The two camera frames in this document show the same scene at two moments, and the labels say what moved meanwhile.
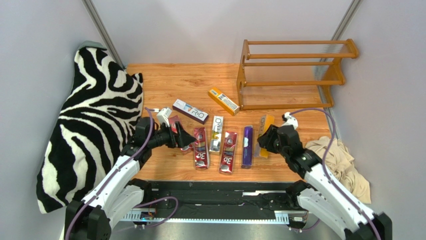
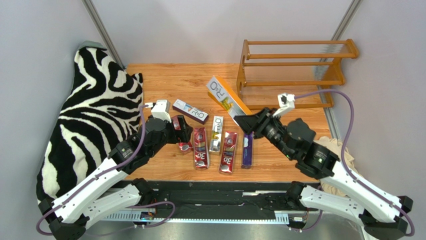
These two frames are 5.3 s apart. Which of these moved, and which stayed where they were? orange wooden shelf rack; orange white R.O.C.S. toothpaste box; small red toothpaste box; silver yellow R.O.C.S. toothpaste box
Moved: orange white R.O.C.S. toothpaste box
Stayed: small red toothpaste box; silver yellow R.O.C.S. toothpaste box; orange wooden shelf rack
